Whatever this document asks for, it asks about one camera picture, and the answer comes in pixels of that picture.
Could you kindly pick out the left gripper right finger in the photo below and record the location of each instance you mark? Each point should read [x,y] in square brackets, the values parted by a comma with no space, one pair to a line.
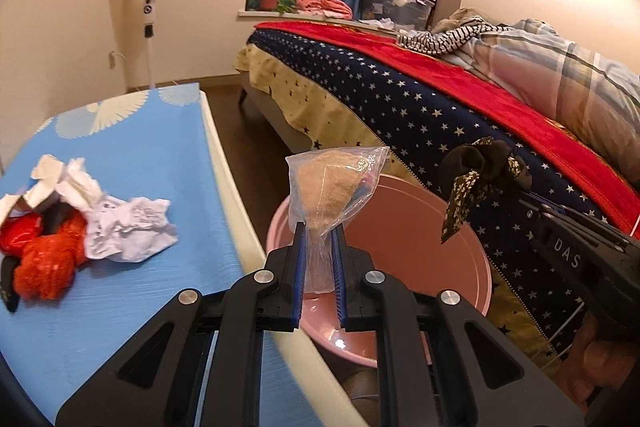
[440,362]

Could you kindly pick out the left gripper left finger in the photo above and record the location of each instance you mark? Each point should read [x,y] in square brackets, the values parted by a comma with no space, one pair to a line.
[197,361]

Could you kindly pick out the white paper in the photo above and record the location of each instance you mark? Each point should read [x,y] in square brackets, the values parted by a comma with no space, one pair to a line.
[128,231]

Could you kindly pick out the black gold patterned cloth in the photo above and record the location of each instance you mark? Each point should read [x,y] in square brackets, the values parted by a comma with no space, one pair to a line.
[473,173]

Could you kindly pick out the red mesh net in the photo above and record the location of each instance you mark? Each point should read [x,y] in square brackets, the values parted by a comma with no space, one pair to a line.
[49,262]

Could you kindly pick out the clear plastic bag brown contents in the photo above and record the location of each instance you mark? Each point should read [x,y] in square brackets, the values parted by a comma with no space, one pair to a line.
[327,189]

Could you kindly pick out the red plastic bag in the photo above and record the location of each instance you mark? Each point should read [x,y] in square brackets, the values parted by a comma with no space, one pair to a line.
[18,232]

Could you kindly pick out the pink plastic trash bin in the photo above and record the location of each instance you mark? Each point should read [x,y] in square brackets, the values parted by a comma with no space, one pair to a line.
[400,228]

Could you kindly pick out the person's right hand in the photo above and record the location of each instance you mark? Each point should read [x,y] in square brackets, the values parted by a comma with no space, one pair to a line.
[594,363]

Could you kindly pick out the plaid duvet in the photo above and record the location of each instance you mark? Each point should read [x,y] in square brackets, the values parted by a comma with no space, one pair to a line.
[594,98]

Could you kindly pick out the red fleece blanket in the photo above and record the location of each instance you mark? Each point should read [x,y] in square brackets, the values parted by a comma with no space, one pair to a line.
[475,86]

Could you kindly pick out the blue patterned table cover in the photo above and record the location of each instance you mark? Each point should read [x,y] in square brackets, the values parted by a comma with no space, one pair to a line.
[143,297]

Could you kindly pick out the striped black white garment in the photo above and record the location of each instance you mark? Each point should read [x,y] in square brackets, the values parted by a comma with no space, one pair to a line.
[447,41]

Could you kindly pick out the clear plastic storage bin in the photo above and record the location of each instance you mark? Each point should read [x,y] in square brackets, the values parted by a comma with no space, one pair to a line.
[405,14]

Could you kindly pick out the pink folded clothes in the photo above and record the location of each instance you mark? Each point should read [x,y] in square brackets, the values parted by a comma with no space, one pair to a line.
[325,8]

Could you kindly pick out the wall power outlet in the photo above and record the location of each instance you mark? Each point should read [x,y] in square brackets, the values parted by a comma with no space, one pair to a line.
[111,60]

